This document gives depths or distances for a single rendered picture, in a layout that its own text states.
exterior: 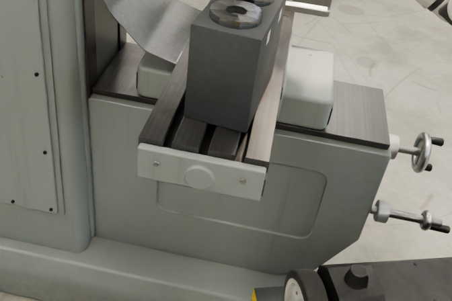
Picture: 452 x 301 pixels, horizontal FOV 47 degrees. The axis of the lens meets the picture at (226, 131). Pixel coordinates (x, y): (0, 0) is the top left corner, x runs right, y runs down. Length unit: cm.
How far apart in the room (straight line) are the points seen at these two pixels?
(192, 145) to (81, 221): 82
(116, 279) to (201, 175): 84
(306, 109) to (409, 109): 181
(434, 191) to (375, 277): 135
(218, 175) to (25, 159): 76
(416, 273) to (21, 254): 114
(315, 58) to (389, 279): 60
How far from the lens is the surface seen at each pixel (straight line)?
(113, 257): 171
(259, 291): 140
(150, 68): 132
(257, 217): 154
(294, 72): 137
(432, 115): 309
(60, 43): 130
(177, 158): 89
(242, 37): 84
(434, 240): 231
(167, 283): 165
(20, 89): 140
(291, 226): 155
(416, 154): 155
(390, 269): 130
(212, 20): 88
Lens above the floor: 152
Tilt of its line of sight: 37 degrees down
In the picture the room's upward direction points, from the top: 8 degrees clockwise
